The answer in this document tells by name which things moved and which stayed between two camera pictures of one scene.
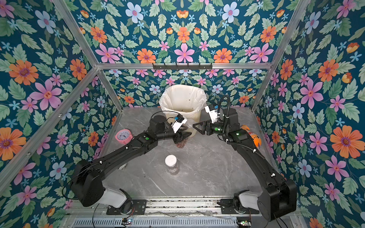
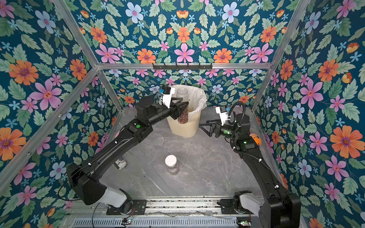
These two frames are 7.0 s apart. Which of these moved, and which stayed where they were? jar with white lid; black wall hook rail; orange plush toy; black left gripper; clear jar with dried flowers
Moved: clear jar with dried flowers; black left gripper
Stayed: jar with white lid; orange plush toy; black wall hook rail
